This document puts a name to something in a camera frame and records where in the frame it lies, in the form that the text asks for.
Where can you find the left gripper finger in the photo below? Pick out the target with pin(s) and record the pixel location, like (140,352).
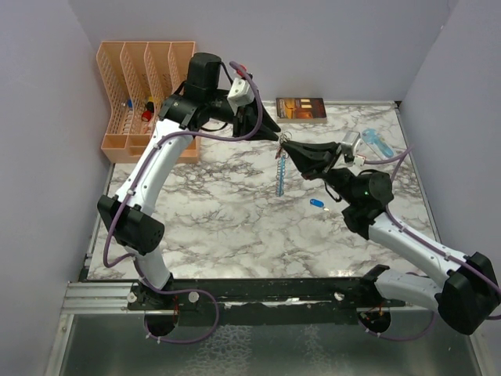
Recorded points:
(263,117)
(265,133)

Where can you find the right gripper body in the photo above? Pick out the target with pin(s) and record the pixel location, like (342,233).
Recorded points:
(333,161)

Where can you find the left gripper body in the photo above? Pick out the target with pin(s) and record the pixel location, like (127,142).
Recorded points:
(242,124)

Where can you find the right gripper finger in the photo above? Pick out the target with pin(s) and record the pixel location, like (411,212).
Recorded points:
(303,151)
(307,168)

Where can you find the metal keyring holder blue handle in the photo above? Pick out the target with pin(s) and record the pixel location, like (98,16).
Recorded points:
(281,165)

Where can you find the blue key tag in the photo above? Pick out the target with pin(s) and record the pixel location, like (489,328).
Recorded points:
(319,204)

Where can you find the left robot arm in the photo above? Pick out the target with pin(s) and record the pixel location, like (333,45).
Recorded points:
(211,91)

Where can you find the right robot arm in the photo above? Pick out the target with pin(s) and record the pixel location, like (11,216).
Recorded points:
(462,289)

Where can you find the brown book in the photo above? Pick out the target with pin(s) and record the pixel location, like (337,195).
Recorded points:
(301,110)

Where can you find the blue packaged toothbrush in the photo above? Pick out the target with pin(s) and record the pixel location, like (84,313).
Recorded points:
(376,142)

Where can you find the red round bottle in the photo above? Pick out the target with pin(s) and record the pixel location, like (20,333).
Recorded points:
(147,115)

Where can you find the orange plastic file organizer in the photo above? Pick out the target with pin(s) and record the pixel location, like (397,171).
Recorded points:
(138,76)

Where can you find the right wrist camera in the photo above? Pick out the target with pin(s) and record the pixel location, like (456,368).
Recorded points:
(349,149)

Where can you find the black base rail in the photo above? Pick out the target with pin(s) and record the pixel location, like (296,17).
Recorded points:
(240,301)

